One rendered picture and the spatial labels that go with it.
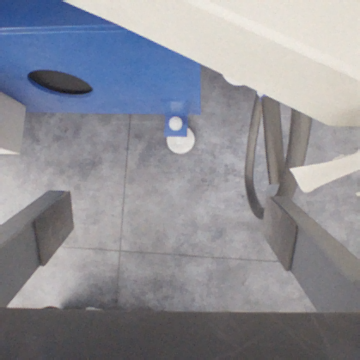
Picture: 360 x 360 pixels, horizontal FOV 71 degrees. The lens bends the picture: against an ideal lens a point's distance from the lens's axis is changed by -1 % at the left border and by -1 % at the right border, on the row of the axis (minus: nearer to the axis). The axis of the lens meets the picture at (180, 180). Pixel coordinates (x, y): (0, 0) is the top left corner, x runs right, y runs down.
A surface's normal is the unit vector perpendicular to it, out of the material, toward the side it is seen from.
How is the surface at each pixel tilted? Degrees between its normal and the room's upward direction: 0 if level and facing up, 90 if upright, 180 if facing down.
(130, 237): 0
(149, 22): 90
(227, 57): 90
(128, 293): 0
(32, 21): 0
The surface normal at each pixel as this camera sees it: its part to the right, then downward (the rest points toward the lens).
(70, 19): -0.08, -0.11
